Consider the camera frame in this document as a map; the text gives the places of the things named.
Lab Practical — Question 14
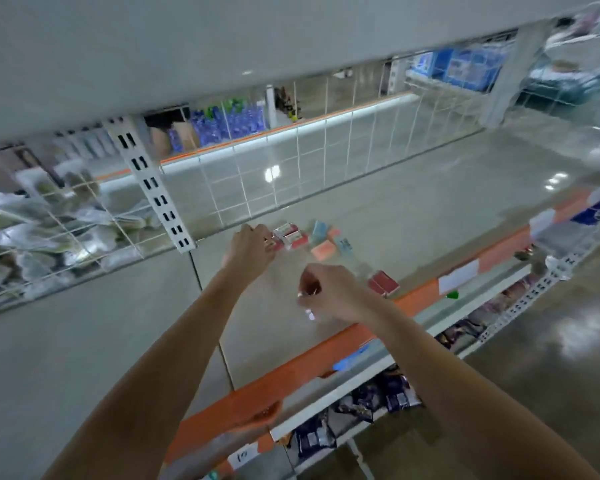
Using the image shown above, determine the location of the person's right hand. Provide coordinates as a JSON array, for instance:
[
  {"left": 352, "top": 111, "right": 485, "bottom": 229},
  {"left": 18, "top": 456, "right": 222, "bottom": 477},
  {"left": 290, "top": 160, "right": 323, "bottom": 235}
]
[{"left": 298, "top": 263, "right": 381, "bottom": 326}]

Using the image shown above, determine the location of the row of blue packages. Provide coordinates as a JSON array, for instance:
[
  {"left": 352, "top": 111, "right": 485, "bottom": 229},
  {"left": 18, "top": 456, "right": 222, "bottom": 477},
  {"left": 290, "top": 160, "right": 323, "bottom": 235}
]
[{"left": 408, "top": 45, "right": 513, "bottom": 94}]

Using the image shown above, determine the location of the blue small snack packet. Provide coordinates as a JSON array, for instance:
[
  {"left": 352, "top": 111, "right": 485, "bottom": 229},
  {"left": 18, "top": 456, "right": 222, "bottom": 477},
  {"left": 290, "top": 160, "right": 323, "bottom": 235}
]
[{"left": 332, "top": 343, "right": 373, "bottom": 374}]

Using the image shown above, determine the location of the white orange metal shelf unit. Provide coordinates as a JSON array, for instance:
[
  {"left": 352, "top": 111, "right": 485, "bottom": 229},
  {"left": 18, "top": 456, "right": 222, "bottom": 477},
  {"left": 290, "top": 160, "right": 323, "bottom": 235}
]
[{"left": 0, "top": 0, "right": 600, "bottom": 480}]

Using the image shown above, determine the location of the white wire grid panel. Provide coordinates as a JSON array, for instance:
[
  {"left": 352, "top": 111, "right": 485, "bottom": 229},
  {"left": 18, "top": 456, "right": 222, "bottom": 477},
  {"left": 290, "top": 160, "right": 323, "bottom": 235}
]
[{"left": 0, "top": 69, "right": 501, "bottom": 316}]

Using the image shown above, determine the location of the row of dark snack packets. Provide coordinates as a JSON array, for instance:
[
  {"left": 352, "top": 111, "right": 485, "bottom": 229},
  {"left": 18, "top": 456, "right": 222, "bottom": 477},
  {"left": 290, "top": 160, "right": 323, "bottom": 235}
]
[{"left": 283, "top": 275, "right": 541, "bottom": 468}]

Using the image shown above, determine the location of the pile of mixed erasers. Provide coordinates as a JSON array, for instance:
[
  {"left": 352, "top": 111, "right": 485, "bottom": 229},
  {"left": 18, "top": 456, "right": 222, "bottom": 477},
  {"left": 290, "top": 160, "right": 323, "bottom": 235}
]
[{"left": 270, "top": 219, "right": 402, "bottom": 299}]

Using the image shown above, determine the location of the person's left hand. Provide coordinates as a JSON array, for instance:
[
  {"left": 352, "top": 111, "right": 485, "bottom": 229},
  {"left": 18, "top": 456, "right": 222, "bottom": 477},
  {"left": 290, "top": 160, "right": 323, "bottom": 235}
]
[{"left": 223, "top": 223, "right": 279, "bottom": 289}]

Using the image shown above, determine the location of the pile of white packets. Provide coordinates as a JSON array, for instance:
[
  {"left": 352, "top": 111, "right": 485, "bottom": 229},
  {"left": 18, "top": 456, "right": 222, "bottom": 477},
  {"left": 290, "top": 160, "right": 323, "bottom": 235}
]
[{"left": 0, "top": 159, "right": 173, "bottom": 298}]

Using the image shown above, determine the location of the person's right forearm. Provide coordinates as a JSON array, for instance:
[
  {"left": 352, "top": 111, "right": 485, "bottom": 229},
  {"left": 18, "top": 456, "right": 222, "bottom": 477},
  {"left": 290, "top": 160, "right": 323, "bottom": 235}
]
[{"left": 365, "top": 299, "right": 600, "bottom": 480}]

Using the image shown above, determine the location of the row of blue bottles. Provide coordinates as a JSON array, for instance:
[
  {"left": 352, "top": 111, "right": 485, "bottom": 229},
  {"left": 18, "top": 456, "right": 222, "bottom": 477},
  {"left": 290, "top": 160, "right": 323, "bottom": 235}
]
[{"left": 190, "top": 97, "right": 273, "bottom": 149}]

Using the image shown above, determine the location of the person's left forearm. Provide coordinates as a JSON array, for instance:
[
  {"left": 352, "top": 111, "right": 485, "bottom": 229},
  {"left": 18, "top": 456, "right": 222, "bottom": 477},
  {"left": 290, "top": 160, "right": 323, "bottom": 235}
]
[{"left": 45, "top": 273, "right": 253, "bottom": 480}]

